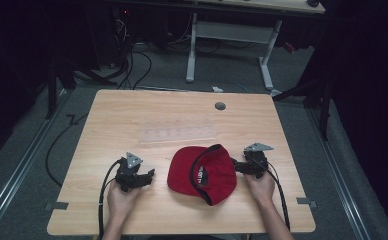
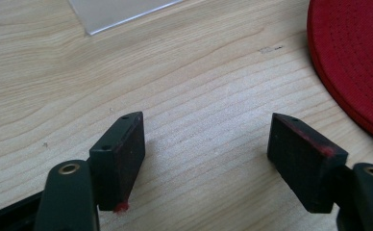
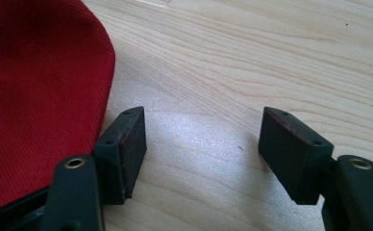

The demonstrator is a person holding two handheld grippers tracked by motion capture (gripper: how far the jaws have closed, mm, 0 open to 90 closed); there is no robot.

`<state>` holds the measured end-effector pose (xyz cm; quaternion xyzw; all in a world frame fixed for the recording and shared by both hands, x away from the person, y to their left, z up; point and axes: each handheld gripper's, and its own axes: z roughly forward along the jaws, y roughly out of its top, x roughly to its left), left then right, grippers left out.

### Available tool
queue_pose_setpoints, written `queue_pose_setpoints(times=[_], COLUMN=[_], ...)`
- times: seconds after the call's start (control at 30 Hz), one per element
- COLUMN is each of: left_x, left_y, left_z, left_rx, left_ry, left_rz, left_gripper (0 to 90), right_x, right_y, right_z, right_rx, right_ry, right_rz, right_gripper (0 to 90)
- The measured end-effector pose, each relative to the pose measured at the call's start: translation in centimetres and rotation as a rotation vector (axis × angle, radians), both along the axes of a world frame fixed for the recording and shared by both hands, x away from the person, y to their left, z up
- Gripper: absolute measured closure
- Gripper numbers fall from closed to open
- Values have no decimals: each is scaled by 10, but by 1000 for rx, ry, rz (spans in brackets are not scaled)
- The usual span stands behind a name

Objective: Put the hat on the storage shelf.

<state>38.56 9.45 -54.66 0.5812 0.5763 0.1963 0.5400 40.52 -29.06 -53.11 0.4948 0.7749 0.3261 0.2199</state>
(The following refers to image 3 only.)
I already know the red cloth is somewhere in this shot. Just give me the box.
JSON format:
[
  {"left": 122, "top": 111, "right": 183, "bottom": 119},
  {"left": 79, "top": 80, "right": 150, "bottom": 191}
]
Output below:
[{"left": 0, "top": 0, "right": 116, "bottom": 210}]

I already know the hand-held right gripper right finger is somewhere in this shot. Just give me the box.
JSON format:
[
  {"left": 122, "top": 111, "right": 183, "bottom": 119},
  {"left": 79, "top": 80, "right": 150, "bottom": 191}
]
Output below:
[{"left": 258, "top": 106, "right": 335, "bottom": 206}]

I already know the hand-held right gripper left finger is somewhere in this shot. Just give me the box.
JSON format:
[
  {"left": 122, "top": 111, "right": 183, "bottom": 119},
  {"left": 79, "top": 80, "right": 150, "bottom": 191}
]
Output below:
[{"left": 93, "top": 106, "right": 148, "bottom": 206}]

